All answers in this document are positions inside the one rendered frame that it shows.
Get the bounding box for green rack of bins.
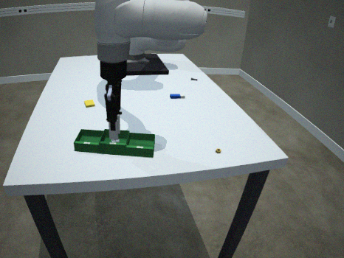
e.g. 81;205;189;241
74;129;155;158

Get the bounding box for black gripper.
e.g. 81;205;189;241
100;60;127;140

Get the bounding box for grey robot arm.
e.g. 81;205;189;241
94;0;207;65

